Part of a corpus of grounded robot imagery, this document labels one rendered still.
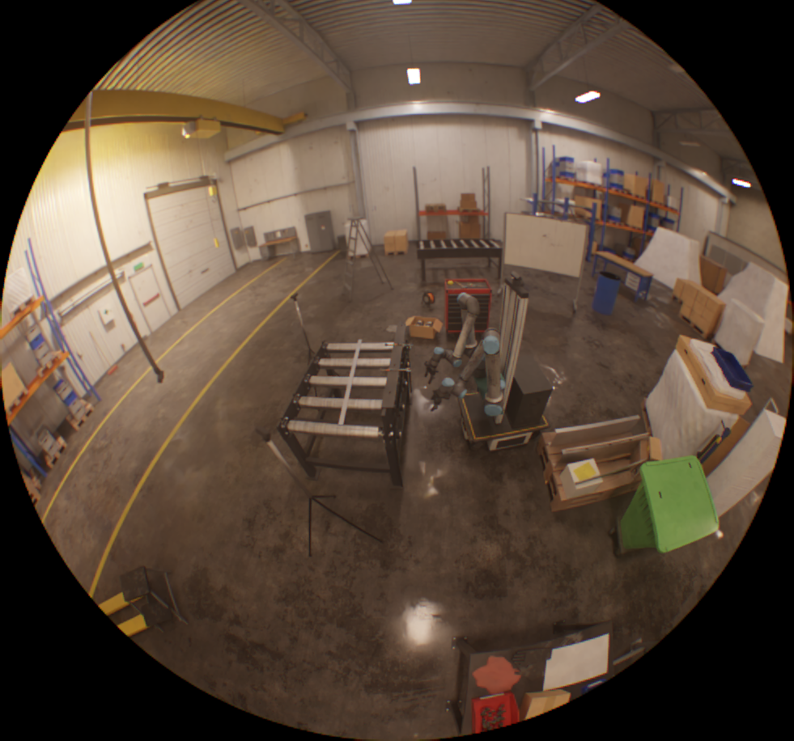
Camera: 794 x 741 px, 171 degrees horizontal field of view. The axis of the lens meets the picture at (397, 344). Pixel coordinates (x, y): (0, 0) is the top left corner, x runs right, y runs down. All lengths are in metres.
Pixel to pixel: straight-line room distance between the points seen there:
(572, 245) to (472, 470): 4.93
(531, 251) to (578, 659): 6.35
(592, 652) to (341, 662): 1.78
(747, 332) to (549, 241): 5.77
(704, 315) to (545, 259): 5.10
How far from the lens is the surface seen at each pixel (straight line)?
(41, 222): 9.92
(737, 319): 8.39
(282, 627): 2.82
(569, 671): 2.07
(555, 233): 6.15
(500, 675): 1.89
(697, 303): 8.89
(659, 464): 2.63
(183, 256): 11.89
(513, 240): 6.24
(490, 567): 2.61
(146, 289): 10.70
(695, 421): 3.41
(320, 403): 2.43
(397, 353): 2.35
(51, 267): 9.66
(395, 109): 11.74
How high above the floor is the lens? 2.54
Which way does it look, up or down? 34 degrees down
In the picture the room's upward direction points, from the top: 6 degrees counter-clockwise
